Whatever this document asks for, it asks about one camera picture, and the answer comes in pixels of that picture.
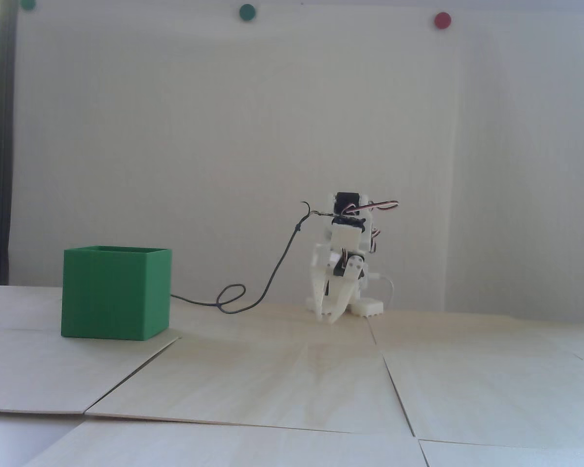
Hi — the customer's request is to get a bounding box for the light plywood sheet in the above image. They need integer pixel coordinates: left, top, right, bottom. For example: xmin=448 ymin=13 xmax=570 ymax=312
xmin=382 ymin=348 xmax=584 ymax=447
xmin=84 ymin=336 xmax=415 ymax=436
xmin=0 ymin=326 xmax=182 ymax=416
xmin=418 ymin=439 xmax=584 ymax=467

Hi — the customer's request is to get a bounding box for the white magnetic board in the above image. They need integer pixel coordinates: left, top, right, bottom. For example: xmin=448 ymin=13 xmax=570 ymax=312
xmin=11 ymin=0 xmax=460 ymax=312

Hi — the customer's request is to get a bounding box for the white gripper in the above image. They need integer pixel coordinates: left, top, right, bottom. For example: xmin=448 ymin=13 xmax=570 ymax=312
xmin=313 ymin=226 xmax=368 ymax=323

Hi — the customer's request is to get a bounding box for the thin dark camera cable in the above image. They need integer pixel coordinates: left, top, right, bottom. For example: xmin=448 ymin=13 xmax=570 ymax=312
xmin=170 ymin=200 xmax=322 ymax=313

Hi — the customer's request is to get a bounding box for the white power cable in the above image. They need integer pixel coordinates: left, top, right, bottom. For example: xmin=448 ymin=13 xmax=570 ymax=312
xmin=374 ymin=274 xmax=396 ymax=310

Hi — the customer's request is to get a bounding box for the green box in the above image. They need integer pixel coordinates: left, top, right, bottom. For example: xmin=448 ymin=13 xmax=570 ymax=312
xmin=60 ymin=246 xmax=172 ymax=341

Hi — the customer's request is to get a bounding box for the dark window frame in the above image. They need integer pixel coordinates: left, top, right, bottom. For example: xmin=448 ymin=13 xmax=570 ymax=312
xmin=0 ymin=0 xmax=19 ymax=285

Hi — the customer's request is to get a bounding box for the red white servo wire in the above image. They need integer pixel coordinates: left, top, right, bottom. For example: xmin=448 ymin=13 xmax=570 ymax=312
xmin=345 ymin=198 xmax=401 ymax=253

